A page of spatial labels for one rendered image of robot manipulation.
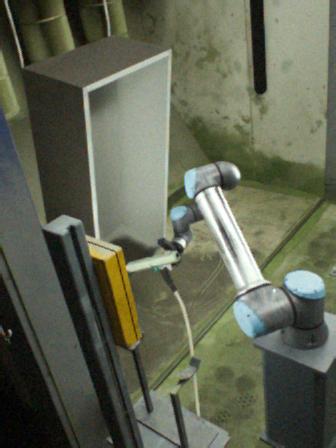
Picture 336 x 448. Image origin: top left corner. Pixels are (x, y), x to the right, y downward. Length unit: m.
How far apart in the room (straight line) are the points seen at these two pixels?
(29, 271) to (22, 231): 0.14
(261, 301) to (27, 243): 0.85
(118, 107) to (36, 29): 0.96
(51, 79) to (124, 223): 1.33
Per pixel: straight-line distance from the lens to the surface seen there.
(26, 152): 3.64
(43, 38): 3.43
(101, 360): 1.12
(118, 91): 2.67
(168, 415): 1.63
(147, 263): 2.39
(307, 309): 1.87
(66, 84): 2.00
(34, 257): 1.55
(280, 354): 1.98
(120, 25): 3.83
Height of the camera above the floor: 2.09
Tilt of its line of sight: 31 degrees down
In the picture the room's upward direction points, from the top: 10 degrees counter-clockwise
